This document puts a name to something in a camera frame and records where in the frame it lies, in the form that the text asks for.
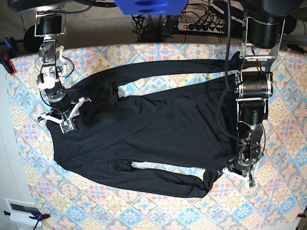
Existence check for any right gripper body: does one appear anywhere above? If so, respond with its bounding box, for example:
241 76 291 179
47 92 75 120

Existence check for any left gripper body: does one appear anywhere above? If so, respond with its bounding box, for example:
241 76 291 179
227 155 258 179

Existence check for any black t-shirt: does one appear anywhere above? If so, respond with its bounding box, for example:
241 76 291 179
46 59 237 198

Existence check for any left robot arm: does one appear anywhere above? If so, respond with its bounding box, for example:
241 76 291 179
217 0 301 188

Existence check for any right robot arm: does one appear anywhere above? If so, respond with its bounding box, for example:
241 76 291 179
8 0 91 134

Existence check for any black round stool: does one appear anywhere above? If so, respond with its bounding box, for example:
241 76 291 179
24 25 43 53

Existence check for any red black clamp upper left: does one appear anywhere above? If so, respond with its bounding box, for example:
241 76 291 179
0 37 17 76

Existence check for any patterned tablecloth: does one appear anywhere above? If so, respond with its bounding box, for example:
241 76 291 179
0 52 307 230

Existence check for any blue clamp lower left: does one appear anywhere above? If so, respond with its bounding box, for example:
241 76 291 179
4 211 50 230

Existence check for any white floor vent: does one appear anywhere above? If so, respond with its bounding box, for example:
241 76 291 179
4 198 39 227

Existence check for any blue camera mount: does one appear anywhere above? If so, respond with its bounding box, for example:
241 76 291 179
114 0 188 15

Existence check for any white power strip red switch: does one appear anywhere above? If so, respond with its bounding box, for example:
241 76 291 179
177 23 224 34

